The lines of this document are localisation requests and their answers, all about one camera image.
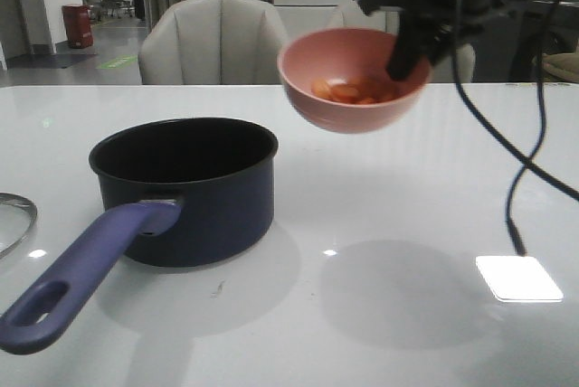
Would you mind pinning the orange ham slices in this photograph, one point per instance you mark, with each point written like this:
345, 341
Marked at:
355, 91

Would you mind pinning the pink bowl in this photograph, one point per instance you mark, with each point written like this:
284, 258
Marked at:
342, 56

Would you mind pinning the dark blue saucepan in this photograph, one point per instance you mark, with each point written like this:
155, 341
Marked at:
176, 193

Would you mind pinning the glass lid with blue knob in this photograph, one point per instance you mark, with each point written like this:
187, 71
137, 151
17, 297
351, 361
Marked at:
18, 217

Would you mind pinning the right beige chair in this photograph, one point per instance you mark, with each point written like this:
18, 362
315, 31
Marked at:
350, 15

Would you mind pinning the beige chair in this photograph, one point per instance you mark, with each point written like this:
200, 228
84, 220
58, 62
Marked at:
214, 42
350, 15

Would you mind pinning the olive cushion seat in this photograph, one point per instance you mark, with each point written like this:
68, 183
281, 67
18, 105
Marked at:
563, 67

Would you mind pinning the left beige chair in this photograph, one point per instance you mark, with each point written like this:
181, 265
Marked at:
214, 42

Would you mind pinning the red bin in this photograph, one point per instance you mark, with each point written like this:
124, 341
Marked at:
76, 20

